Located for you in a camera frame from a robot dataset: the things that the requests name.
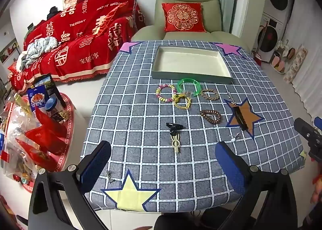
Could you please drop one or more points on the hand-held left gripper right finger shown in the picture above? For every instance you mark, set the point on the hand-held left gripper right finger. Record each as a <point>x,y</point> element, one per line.
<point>231,169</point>

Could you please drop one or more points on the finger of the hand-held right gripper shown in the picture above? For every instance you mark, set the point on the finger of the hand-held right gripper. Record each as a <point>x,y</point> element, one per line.
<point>318,121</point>
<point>305,129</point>

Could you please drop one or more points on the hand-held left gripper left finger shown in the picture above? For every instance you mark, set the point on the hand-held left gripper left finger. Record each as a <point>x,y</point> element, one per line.
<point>96,159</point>

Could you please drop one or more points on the silver earring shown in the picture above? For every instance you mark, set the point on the silver earring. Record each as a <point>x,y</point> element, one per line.
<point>109,176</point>
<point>234,138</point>
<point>231,100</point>

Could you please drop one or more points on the large black hair clip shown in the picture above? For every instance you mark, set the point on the large black hair clip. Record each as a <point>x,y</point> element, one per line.
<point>240,118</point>

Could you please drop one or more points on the beige hair clip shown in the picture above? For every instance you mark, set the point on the beige hair clip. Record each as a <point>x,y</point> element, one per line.
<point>176,148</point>

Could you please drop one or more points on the small black claw clip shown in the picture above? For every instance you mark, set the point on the small black claw clip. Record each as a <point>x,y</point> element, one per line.
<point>173,129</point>

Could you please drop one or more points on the cream shallow tray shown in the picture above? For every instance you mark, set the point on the cream shallow tray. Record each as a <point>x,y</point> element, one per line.
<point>188,61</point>

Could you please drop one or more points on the red round side table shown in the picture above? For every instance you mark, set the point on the red round side table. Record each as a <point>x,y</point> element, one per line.
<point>66,129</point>

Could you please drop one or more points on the red paper packet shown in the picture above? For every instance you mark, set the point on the red paper packet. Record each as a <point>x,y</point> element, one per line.
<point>45,139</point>

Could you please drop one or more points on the patterned folded mat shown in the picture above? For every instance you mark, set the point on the patterned folded mat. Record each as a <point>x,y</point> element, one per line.
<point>296,64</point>

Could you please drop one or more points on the blue-lid jar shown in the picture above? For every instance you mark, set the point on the blue-lid jar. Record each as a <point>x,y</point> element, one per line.
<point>56,112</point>

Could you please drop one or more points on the grey checked tablecloth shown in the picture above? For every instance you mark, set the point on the grey checked tablecloth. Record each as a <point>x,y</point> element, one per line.
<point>140,109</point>

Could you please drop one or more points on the slipper rack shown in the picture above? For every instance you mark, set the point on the slipper rack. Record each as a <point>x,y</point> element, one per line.
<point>284,56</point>

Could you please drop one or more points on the white curtain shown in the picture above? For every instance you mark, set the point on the white curtain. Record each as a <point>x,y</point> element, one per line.
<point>309,44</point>

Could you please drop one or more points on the clear plastic bag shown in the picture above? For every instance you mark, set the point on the clear plastic bag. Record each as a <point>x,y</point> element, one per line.
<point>17,132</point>

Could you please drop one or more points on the blue snack box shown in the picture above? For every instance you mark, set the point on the blue snack box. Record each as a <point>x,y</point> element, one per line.
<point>37,96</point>

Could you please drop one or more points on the green bangle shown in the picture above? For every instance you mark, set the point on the green bangle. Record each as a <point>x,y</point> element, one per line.
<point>189,80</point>

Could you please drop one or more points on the red printed sofa cover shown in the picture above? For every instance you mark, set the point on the red printed sofa cover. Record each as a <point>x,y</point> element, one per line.
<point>83,44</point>

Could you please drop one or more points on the grey crumpled cloth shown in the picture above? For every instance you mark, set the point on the grey crumpled cloth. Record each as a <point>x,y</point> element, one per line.
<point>37,49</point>

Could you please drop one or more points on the red gold-trimmed cushion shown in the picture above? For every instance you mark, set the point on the red gold-trimmed cushion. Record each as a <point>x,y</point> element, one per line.
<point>110,19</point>

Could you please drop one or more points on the dark cloth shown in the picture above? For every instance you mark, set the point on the dark cloth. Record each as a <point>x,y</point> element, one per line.
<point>52,12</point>

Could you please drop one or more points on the red embroidered cushion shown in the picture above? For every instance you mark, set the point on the red embroidered cushion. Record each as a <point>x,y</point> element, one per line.
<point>183,17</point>

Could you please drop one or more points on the striped lamp pole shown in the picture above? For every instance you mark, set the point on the striped lamp pole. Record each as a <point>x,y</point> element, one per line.
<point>137,1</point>

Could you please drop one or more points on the framed wall picture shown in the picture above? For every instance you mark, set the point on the framed wall picture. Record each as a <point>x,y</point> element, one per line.
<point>8,51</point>

